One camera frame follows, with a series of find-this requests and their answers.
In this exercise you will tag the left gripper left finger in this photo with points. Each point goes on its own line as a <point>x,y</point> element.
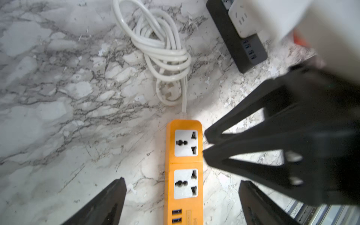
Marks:
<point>104,209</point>

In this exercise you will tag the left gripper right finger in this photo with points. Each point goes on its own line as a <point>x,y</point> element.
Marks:
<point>259,209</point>

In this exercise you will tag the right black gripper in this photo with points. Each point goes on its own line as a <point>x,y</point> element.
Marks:
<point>321,144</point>

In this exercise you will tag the orange power strip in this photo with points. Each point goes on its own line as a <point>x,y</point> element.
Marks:
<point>183,197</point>

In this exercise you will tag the red cube socket adapter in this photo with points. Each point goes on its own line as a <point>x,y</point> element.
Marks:
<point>299,40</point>

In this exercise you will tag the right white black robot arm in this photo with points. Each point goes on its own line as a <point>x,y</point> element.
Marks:
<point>332,28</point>

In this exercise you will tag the white cube socket adapter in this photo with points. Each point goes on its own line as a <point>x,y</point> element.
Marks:
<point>244,22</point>

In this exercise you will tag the black power strip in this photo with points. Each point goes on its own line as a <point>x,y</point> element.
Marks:
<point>245,52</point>

